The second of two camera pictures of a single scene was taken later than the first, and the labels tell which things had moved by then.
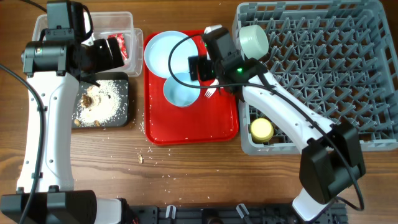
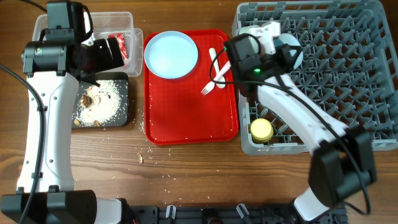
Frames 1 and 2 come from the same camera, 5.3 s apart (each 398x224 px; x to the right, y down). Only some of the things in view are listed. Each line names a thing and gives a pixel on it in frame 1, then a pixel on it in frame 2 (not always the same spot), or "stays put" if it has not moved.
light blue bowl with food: x=178 y=94 -> x=293 y=52
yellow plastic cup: x=262 y=130 stays put
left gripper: x=106 y=62 stays put
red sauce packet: x=120 y=39 stays put
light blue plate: x=158 y=50 stays put
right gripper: x=202 y=62 -> x=286 y=63
